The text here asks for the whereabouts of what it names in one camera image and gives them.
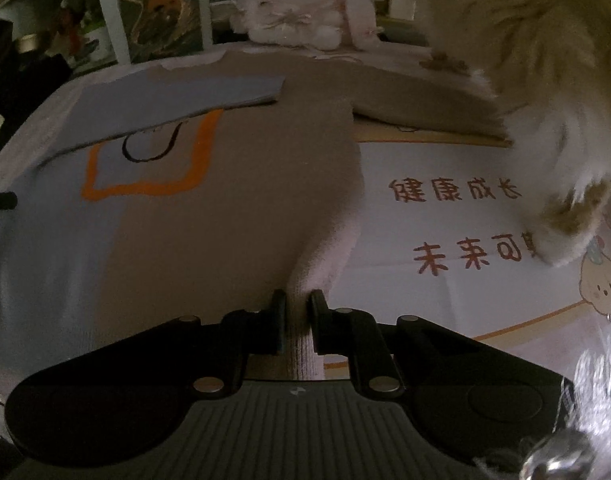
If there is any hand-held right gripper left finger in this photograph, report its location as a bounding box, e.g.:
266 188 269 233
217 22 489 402
136 289 289 402

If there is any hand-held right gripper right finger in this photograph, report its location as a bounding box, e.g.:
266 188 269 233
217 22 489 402
306 289 467 400

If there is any beige and blue knit sweater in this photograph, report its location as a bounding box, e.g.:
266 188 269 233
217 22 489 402
0 50 512 382

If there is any white printed mat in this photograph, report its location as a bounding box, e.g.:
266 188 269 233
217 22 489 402
0 42 611 411

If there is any illustrated poster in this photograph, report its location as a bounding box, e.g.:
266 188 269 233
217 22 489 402
113 0 207 64

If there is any shiny silver tinsel object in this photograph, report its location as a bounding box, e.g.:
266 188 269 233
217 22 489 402
523 330 611 480

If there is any white pink plush bunny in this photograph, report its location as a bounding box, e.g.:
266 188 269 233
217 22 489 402
230 0 386 52

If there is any fluffy cream cat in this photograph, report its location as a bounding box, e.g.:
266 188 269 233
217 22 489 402
419 0 611 268

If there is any white shelf post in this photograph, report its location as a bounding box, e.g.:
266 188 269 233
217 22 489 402
90 0 132 67

